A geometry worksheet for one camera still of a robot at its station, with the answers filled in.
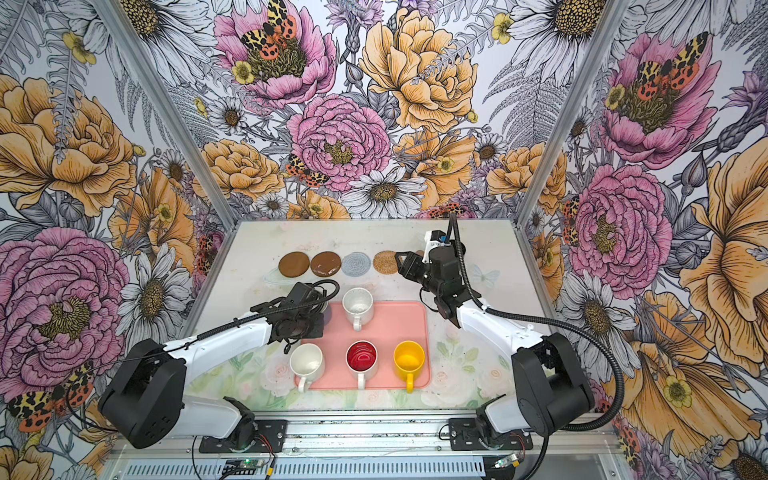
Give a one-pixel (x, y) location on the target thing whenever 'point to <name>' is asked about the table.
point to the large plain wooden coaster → (293, 264)
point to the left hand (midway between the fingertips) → (314, 334)
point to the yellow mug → (408, 360)
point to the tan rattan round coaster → (384, 262)
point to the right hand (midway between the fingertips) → (400, 264)
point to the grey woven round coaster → (356, 264)
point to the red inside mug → (362, 358)
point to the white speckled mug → (358, 306)
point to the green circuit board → (242, 466)
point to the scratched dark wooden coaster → (325, 264)
